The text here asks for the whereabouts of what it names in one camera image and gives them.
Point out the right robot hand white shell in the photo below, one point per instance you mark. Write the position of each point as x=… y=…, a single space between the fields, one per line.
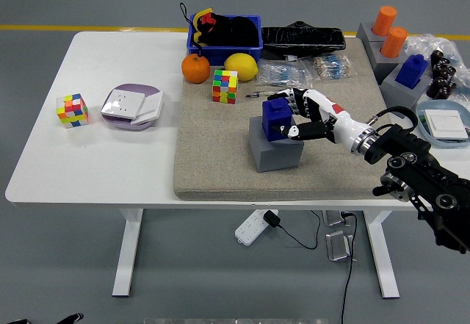
x=341 y=122

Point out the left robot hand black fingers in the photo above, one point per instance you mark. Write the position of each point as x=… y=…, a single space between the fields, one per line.
x=71 y=318

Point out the blue square seal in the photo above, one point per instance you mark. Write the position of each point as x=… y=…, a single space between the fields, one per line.
x=275 y=118
x=411 y=70

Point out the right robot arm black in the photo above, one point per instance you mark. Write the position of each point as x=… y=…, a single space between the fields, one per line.
x=404 y=144

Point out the grey seal holder block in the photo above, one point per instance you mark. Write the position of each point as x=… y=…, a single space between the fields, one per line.
x=383 y=68
x=279 y=157
x=398 y=96
x=363 y=34

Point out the orange cylinder seal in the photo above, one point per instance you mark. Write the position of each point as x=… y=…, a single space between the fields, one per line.
x=383 y=19
x=393 y=41

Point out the green circuit board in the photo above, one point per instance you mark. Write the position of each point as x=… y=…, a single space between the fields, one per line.
x=423 y=120

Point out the small white connector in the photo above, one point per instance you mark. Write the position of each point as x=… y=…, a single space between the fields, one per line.
x=290 y=58

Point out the white table leg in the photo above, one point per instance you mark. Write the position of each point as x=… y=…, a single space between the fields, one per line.
x=126 y=258
x=382 y=258

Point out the grey ballpoint pen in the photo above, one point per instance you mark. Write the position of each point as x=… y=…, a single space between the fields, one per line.
x=253 y=95

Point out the black wrapped long object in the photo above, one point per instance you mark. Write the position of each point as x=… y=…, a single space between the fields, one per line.
x=301 y=39

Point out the dark brown knob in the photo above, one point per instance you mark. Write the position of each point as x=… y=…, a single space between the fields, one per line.
x=448 y=90
x=436 y=56
x=439 y=68
x=440 y=81
x=433 y=89
x=450 y=71

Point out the clear crumpled plastic bag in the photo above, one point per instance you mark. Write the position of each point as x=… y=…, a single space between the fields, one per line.
x=422 y=43

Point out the yellow lemon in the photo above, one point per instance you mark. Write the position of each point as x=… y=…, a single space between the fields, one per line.
x=240 y=67

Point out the black power adapter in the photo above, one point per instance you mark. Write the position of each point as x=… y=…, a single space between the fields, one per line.
x=271 y=218

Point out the stickerless colourful puzzle cube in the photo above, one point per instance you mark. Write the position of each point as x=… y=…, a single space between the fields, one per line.
x=224 y=87

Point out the grey-brown mat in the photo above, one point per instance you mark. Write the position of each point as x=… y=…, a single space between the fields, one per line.
x=220 y=155

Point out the black cloth bundle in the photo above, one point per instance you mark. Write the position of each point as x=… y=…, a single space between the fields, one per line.
x=238 y=32

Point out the white power strip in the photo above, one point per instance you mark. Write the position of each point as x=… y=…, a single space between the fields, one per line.
x=251 y=228

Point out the blue plastic bin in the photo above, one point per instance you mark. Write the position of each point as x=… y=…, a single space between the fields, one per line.
x=216 y=55

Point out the orange fruit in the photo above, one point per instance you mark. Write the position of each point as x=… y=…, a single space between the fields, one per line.
x=195 y=68

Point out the yellow black red toy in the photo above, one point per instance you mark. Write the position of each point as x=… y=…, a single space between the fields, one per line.
x=198 y=16

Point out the white-edged colourful puzzle cube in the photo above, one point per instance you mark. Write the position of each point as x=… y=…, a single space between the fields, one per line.
x=72 y=111

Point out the purple plate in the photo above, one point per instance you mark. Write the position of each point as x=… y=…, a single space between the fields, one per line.
x=136 y=88

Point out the clear metal bracket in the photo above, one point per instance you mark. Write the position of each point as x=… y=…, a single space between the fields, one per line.
x=332 y=218
x=338 y=247

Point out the white wall switch panel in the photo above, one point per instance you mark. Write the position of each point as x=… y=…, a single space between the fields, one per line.
x=152 y=109
x=446 y=123

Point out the white wall socket panel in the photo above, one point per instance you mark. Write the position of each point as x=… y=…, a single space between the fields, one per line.
x=123 y=104

